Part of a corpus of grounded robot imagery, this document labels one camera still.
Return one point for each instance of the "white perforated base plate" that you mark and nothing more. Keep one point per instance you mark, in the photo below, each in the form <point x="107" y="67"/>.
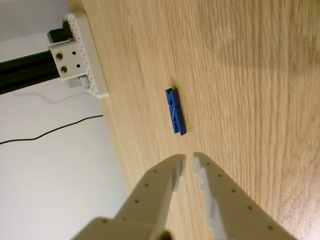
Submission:
<point x="90" y="60"/>

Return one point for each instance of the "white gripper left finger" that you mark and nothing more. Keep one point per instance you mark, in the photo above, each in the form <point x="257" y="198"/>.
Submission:
<point x="155" y="190"/>

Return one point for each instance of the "white bracket block with holes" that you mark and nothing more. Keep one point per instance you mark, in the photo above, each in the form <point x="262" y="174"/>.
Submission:
<point x="66" y="61"/>

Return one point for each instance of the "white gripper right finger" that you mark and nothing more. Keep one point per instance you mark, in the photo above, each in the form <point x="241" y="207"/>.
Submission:
<point x="230" y="200"/>

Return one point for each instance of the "black clamp block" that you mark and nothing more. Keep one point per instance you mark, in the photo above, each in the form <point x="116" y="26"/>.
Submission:
<point x="58" y="33"/>

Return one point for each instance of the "blue clothes peg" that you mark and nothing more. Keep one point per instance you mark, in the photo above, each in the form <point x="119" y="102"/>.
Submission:
<point x="176" y="112"/>

